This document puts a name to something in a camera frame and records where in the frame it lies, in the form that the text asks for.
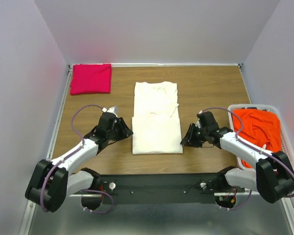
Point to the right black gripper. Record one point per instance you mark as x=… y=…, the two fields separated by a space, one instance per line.
x=192 y=134

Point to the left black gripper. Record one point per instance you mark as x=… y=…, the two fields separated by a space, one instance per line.
x=120 y=127

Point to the white t shirt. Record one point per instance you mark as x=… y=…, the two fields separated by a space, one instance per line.
x=156 y=122

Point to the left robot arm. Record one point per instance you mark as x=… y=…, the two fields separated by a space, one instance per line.
x=53 y=181

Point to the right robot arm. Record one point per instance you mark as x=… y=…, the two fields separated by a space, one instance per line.
x=272 y=175

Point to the folded pink t shirt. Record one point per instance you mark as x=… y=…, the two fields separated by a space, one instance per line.
x=91 y=79

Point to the orange t shirt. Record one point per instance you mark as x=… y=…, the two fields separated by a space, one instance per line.
x=261 y=128

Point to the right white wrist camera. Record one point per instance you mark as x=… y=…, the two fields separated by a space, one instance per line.
x=198 y=123

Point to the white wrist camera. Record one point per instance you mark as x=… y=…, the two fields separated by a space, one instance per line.
x=113 y=110
x=198 y=123

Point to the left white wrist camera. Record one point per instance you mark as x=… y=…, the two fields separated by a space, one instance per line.
x=113 y=110

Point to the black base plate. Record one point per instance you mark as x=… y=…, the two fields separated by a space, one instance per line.
x=163 y=188

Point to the aluminium frame rail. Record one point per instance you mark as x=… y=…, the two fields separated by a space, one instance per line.
x=30 y=207

